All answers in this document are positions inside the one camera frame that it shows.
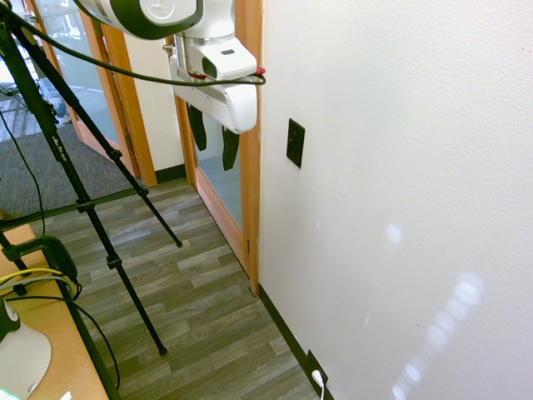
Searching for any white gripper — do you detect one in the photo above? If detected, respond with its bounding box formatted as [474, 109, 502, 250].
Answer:
[169, 55, 258, 173]

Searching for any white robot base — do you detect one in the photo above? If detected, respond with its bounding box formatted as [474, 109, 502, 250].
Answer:
[0, 297, 53, 400]

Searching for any wooden glass door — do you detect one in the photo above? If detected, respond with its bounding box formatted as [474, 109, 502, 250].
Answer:
[25, 0, 142, 178]
[165, 0, 264, 298]

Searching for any black clamp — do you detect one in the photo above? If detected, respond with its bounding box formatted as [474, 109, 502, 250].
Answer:
[1, 234, 83, 301]

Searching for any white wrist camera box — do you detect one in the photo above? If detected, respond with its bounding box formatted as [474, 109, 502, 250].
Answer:
[179, 36, 258, 81]

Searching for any black wall light switch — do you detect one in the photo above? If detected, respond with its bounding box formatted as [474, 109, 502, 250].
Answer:
[285, 117, 306, 169]

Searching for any wooden door frame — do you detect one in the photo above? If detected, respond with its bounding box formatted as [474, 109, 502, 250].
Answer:
[101, 23, 159, 188]

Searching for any black camera tripod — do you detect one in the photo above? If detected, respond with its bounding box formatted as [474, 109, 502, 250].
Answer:
[0, 7, 184, 400]

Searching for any black thin cable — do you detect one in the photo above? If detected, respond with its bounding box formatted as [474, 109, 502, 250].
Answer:
[0, 112, 47, 237]

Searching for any yellow cable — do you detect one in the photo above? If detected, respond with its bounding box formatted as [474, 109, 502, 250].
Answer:
[0, 267, 80, 293]

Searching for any black wall outlet plate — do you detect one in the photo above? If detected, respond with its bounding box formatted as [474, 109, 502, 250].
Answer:
[306, 348, 329, 388]

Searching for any white power plug cable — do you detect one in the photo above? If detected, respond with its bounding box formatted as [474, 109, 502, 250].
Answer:
[311, 369, 330, 400]

